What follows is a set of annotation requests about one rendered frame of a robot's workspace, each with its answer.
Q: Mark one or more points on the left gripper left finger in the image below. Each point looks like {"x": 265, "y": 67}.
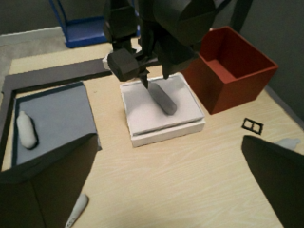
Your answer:
{"x": 42, "y": 192}

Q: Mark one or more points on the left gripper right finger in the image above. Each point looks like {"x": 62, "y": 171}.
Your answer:
{"x": 279, "y": 172}

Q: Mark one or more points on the black rectangular buckle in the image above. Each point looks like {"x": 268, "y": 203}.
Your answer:
{"x": 252, "y": 126}

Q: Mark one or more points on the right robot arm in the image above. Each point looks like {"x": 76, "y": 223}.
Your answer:
{"x": 187, "y": 20}

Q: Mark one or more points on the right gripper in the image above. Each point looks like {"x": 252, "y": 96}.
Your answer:
{"x": 124, "y": 65}

